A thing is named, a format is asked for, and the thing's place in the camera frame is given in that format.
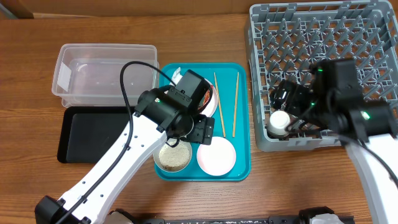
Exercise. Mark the white cup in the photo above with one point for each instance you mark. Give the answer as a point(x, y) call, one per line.
point(277, 124)

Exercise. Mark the left wooden chopstick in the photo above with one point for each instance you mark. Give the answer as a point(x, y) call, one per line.
point(219, 106)

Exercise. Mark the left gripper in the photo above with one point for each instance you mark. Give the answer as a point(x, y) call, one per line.
point(203, 129)

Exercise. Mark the grey rice bowl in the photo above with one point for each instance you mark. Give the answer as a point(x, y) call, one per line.
point(173, 157)

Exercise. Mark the black tray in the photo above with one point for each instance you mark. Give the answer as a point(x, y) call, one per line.
point(89, 131)

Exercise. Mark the white napkin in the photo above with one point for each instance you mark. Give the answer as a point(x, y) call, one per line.
point(176, 77)

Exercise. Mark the white rice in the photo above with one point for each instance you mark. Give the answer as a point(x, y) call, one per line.
point(174, 157)

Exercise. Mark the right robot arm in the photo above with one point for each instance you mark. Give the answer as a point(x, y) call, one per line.
point(367, 129)

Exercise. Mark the clear plastic bin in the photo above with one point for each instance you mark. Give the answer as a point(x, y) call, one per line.
point(88, 74)

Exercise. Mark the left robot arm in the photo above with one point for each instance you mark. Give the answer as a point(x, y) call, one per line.
point(171, 111)

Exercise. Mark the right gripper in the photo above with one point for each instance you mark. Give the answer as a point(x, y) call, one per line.
point(293, 105)

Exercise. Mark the grey dishwasher rack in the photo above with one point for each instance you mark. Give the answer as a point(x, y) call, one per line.
point(283, 39)

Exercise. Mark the large white plate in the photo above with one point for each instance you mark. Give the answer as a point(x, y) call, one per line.
point(212, 105)

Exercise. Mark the red snack wrapper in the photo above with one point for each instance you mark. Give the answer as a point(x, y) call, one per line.
point(205, 100)

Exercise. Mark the wooden chopstick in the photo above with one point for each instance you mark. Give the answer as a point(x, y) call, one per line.
point(219, 106)
point(235, 105)

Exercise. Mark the teal serving tray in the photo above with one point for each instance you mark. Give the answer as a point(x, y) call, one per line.
point(226, 76)

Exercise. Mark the right wooden chopstick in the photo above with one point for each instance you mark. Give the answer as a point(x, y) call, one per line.
point(235, 105)

